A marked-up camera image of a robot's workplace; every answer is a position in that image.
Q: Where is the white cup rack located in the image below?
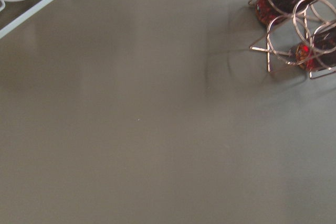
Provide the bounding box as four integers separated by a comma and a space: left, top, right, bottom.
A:
1, 0, 54, 38

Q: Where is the copper wire bottle basket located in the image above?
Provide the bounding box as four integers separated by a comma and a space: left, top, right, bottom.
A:
248, 0, 335, 79

